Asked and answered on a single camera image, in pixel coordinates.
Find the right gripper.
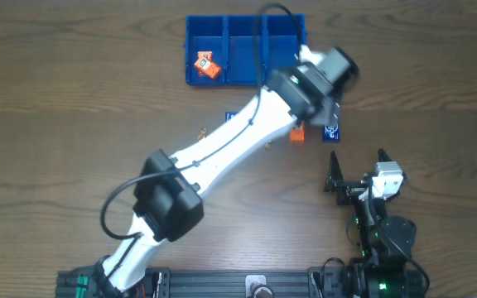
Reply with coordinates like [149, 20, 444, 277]
[324, 147, 393, 206]

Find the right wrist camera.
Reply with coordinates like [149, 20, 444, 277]
[358, 161, 406, 202]

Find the orange candy box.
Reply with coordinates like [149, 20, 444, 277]
[289, 122, 306, 144]
[193, 56, 224, 80]
[196, 50, 214, 78]

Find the mounting rail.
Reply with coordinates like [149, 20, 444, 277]
[55, 267, 426, 298]

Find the blue tray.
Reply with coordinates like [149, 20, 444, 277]
[184, 13, 309, 87]

